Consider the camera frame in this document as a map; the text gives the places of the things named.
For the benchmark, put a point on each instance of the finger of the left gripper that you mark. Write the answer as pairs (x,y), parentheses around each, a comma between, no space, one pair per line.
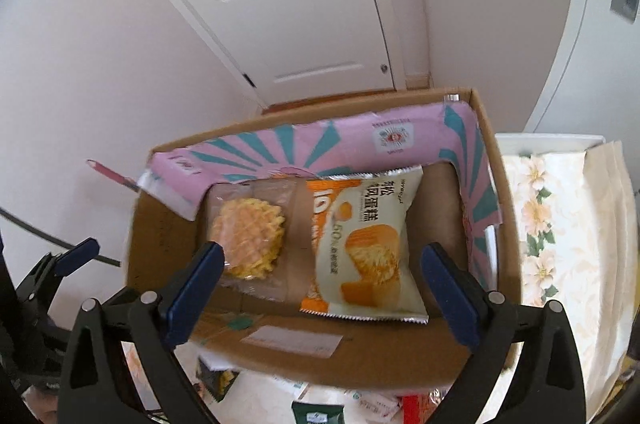
(77,257)

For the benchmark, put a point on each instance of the pink handled mop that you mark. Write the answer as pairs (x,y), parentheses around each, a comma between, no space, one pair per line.
(113,175)

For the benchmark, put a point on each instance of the white pink candy packet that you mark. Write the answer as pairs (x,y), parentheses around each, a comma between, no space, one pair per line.
(377,408)

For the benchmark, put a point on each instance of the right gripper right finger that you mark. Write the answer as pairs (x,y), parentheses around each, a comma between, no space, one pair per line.
(547,385)

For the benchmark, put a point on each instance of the large green cracker packet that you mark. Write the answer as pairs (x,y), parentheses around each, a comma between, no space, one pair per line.
(216,382)

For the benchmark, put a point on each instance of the orange cake snack bag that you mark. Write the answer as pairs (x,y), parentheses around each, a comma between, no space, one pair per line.
(360,245)

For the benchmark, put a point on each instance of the clear waffle cookie packet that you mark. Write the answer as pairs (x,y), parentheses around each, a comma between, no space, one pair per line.
(249,220)

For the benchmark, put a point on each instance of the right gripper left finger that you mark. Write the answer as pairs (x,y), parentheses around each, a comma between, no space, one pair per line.
(96,383)

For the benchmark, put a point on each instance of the small green cracker packet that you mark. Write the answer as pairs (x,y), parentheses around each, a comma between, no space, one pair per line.
(317,413)

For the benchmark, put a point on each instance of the white sliding wardrobe door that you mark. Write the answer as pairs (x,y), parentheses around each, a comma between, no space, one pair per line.
(593,83)

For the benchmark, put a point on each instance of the red black snack packet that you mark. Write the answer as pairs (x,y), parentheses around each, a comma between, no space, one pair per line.
(417,409)

